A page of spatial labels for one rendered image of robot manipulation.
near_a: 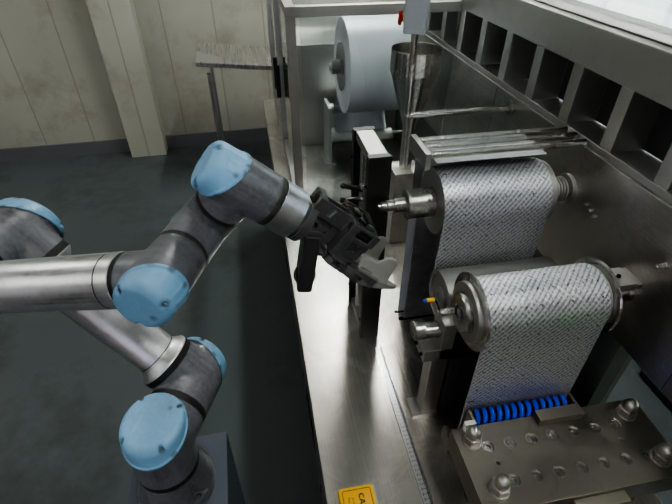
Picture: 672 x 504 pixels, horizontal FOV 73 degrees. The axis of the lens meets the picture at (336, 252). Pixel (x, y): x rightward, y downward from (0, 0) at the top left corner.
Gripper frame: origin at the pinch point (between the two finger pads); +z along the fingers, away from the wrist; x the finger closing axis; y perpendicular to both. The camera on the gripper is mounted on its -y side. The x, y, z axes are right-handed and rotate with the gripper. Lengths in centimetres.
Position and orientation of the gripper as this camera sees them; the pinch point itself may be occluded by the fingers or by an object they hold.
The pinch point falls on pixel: (383, 278)
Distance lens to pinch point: 78.4
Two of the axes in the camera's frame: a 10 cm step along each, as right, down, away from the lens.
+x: -1.8, -6.0, 7.8
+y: 6.3, -6.8, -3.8
